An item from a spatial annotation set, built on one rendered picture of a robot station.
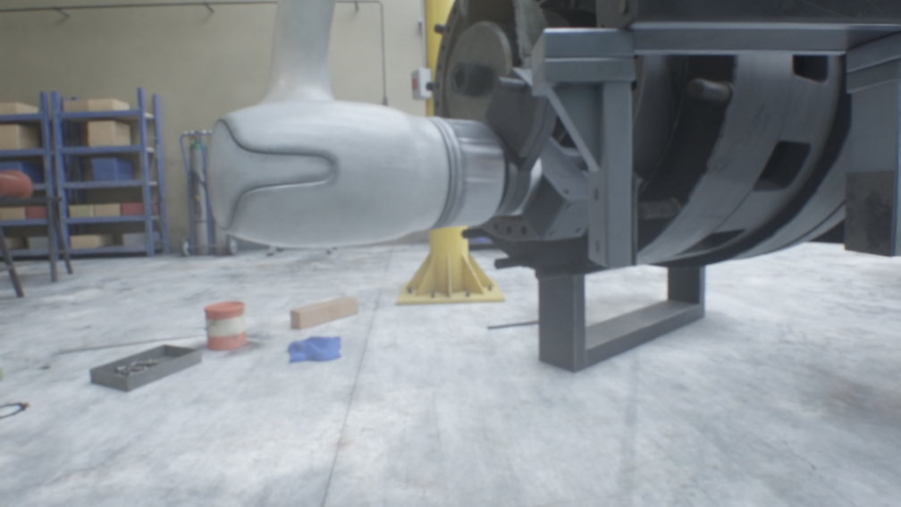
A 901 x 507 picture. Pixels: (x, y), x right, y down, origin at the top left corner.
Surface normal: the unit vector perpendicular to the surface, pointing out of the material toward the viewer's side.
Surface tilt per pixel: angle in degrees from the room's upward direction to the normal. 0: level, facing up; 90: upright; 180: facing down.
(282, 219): 128
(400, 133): 61
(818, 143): 110
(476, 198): 119
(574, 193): 40
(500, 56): 90
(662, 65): 95
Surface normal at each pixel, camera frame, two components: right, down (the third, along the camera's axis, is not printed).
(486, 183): 0.51, 0.29
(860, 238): -1.00, 0.03
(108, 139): 0.09, 0.07
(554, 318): -0.80, 0.07
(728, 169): 0.48, 0.50
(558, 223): 0.42, 0.68
